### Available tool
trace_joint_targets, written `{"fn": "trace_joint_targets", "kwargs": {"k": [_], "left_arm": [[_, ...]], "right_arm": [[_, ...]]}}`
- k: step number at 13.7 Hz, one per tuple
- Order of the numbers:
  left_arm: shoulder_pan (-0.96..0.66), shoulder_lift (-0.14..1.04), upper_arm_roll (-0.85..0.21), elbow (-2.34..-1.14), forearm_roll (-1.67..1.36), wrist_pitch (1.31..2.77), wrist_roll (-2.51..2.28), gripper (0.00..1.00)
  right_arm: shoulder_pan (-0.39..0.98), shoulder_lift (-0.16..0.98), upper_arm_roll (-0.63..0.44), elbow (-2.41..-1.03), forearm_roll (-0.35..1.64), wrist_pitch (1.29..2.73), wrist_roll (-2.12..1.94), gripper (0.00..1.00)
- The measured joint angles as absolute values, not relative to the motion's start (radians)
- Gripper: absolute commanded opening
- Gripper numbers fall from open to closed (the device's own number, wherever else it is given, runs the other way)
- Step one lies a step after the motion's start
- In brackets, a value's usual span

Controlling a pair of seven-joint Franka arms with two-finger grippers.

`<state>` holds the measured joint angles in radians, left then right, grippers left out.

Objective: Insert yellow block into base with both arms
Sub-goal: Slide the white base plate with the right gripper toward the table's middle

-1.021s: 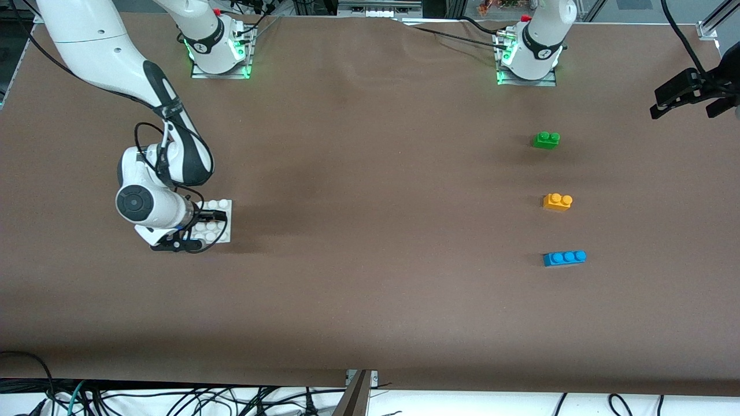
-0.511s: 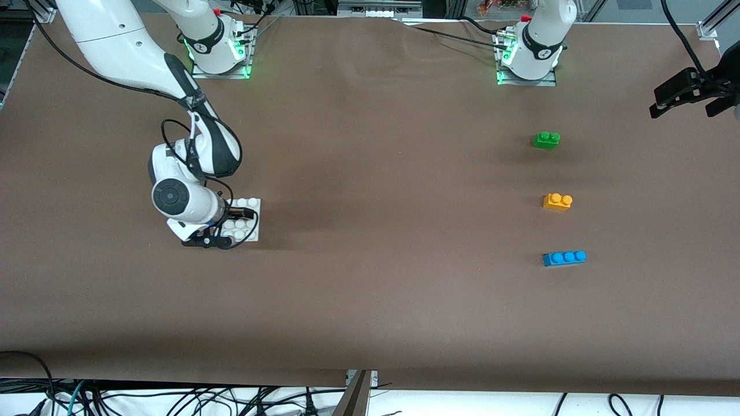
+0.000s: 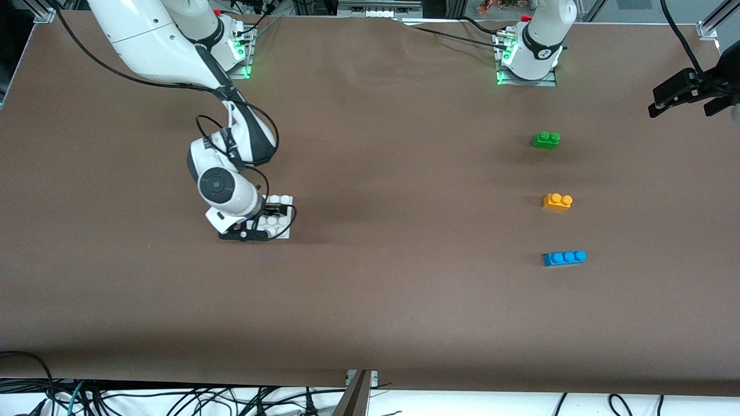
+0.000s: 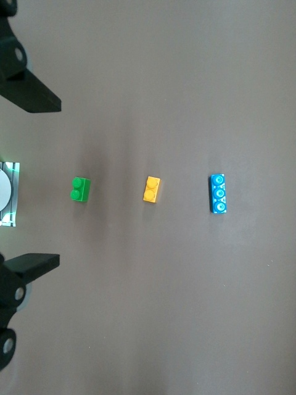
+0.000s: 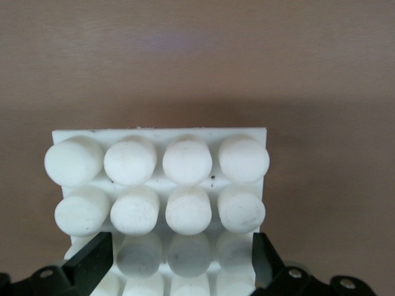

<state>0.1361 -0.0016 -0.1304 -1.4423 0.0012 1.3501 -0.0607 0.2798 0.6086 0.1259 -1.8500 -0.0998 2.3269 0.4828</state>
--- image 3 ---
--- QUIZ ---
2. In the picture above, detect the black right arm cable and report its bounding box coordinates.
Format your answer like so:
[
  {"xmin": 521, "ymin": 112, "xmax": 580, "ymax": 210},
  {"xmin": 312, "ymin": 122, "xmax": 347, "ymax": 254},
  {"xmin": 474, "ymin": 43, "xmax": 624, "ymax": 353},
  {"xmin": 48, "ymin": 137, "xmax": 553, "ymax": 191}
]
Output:
[{"xmin": 52, "ymin": 0, "xmax": 298, "ymax": 240}]

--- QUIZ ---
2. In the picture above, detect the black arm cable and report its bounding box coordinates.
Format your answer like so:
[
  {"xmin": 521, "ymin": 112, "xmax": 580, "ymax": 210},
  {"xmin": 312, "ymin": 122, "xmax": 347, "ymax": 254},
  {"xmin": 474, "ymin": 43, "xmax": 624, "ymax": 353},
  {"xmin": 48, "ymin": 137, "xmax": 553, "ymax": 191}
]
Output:
[
  {"xmin": 52, "ymin": 0, "xmax": 298, "ymax": 240},
  {"xmin": 660, "ymin": 0, "xmax": 707, "ymax": 79}
]

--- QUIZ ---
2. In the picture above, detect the teal cable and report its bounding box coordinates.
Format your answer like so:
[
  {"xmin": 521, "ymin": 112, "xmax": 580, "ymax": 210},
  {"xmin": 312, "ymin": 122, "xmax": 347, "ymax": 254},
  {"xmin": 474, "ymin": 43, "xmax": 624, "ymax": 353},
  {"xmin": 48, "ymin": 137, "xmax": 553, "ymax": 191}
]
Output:
[{"xmin": 66, "ymin": 380, "xmax": 87, "ymax": 416}]

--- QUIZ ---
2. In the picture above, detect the white studded base plate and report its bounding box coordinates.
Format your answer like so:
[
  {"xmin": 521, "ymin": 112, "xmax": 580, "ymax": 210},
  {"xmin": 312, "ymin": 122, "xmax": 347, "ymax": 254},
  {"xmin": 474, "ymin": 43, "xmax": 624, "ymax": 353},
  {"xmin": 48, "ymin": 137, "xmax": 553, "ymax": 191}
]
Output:
[{"xmin": 250, "ymin": 195, "xmax": 294, "ymax": 239}]

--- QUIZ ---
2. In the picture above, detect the brown table cover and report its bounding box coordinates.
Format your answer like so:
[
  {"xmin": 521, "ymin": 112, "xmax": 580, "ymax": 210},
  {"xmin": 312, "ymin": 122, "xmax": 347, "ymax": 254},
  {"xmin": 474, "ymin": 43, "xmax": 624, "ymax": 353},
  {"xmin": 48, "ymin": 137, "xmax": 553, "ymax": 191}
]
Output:
[{"xmin": 0, "ymin": 10, "xmax": 740, "ymax": 397}]

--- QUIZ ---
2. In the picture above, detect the black frame post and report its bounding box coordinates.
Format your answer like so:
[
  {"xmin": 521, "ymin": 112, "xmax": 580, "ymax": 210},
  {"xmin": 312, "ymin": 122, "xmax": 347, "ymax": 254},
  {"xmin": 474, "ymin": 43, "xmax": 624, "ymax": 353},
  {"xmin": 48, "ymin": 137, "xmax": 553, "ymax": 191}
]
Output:
[
  {"xmin": 425, "ymin": 0, "xmax": 468, "ymax": 18},
  {"xmin": 294, "ymin": 0, "xmax": 338, "ymax": 16}
]

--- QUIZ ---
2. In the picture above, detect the grey power strip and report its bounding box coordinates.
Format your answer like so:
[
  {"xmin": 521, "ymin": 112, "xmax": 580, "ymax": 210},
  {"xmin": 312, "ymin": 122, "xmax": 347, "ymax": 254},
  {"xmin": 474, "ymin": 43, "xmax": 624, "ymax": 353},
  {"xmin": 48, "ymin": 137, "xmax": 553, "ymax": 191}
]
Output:
[{"xmin": 337, "ymin": 0, "xmax": 424, "ymax": 19}]

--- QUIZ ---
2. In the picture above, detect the blue three-stud block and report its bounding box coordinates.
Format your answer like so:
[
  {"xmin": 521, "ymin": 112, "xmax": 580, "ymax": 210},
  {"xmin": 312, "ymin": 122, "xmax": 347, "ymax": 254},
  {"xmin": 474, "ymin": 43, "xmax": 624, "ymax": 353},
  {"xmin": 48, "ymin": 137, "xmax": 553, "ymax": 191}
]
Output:
[{"xmin": 542, "ymin": 250, "xmax": 587, "ymax": 268}]

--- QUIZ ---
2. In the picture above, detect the aluminium profile post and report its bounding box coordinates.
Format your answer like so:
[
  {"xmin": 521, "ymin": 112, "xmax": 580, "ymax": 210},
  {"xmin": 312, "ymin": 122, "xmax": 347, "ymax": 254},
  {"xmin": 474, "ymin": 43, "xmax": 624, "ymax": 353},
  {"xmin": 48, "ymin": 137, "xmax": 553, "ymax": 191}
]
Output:
[{"xmin": 332, "ymin": 370, "xmax": 379, "ymax": 416}]

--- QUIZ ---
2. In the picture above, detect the colourful toy pile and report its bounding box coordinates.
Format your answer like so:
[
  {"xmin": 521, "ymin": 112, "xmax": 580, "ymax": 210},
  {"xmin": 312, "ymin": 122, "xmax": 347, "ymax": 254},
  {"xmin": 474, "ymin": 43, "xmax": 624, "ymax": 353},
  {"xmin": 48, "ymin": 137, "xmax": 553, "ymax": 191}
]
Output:
[{"xmin": 477, "ymin": 0, "xmax": 524, "ymax": 16}]

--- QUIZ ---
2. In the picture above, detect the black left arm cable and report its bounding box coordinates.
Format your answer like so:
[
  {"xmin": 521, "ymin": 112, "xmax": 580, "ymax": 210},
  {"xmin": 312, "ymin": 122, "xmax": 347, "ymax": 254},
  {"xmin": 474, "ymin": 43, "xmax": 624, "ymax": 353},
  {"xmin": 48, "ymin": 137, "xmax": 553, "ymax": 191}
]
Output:
[{"xmin": 660, "ymin": 0, "xmax": 707, "ymax": 79}]

